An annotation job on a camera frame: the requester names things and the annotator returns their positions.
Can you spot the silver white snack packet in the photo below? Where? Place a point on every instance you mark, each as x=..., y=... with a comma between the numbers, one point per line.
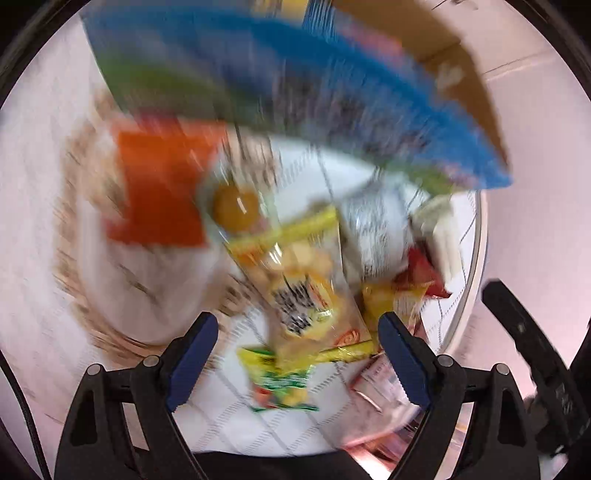
x=374, y=230

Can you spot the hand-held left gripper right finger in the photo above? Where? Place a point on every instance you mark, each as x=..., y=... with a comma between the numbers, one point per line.
x=401, y=355

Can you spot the red orange snack packet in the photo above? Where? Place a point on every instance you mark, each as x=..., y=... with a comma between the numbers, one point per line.
x=422, y=272

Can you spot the yellow clear cracker packet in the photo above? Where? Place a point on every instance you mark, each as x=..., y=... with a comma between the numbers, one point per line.
x=300, y=295

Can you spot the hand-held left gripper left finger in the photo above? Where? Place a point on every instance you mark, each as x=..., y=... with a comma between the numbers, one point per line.
x=194, y=355

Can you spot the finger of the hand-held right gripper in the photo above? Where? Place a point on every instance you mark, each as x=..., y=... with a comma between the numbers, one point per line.
x=517, y=323

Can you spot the green yellow snack packet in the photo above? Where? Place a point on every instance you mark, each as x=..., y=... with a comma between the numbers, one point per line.
x=281, y=383

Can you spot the yellow white snack packet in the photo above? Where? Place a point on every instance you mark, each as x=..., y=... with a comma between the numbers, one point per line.
x=235, y=207

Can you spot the pink white snack packet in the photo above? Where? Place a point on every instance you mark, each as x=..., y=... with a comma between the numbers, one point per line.
x=378, y=383

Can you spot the yellow red snack packet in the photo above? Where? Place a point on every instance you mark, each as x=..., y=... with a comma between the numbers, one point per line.
x=376, y=300

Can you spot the cardboard box with blue side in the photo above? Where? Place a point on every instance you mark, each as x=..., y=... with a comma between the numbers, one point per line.
x=323, y=92

